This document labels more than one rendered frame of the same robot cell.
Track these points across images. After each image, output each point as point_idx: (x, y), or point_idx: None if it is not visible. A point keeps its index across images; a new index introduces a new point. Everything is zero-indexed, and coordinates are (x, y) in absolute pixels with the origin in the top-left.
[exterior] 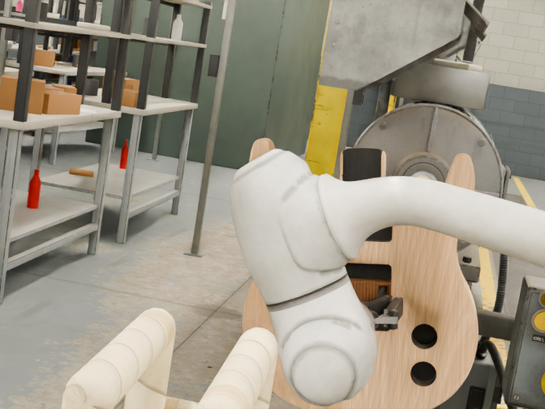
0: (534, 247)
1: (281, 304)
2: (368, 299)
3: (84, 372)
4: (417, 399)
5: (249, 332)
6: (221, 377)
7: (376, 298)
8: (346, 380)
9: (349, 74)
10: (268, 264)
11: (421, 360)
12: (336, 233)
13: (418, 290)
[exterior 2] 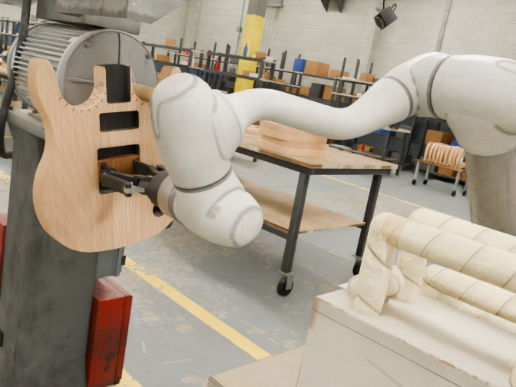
0: (328, 126)
1: (206, 186)
2: (127, 169)
3: None
4: (157, 225)
5: (429, 213)
6: None
7: (132, 167)
8: (260, 226)
9: (147, 11)
10: (203, 160)
11: None
12: (243, 131)
13: (154, 157)
